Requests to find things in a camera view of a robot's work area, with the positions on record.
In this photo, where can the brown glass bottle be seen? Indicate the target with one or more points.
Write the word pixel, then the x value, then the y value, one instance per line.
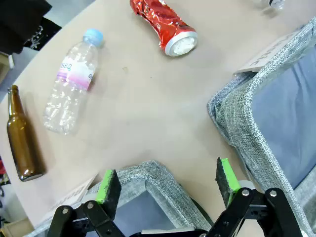
pixel 22 148

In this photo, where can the grey fabric plastic basket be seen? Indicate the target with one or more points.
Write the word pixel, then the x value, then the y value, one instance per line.
pixel 247 118

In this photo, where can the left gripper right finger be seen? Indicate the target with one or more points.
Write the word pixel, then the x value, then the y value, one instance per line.
pixel 228 180

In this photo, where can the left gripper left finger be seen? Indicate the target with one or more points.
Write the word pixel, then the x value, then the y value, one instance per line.
pixel 108 190

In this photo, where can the small pink-label plastic bottle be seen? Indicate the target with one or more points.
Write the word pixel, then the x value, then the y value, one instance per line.
pixel 66 98

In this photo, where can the wooden box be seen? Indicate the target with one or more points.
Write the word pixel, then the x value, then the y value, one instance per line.
pixel 14 228

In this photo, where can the black garment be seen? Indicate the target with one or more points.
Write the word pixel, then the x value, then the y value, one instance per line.
pixel 14 19

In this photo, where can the white Bottle label sign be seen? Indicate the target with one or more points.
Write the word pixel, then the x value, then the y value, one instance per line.
pixel 71 197

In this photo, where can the white Plastic label sign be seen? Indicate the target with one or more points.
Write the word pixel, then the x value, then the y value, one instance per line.
pixel 266 56

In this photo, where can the grey fabric bottle basket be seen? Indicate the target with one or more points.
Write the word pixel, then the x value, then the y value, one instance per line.
pixel 158 177

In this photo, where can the crushed red can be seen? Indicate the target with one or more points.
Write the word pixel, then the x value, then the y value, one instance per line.
pixel 163 22

